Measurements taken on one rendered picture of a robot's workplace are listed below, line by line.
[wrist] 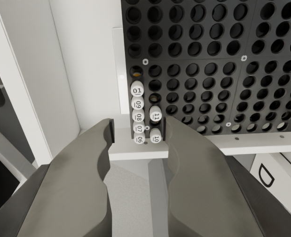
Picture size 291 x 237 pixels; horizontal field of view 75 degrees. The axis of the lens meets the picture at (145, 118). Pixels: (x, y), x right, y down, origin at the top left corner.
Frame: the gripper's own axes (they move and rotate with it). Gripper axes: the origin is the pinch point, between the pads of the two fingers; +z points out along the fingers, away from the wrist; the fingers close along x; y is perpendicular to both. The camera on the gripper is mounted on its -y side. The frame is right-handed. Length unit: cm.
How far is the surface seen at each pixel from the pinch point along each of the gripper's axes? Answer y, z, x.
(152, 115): 3.3, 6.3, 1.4
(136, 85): 0.0, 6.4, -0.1
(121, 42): -2.8, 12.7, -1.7
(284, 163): 15.2, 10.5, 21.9
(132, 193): 132, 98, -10
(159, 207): 89, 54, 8
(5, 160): 21.5, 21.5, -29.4
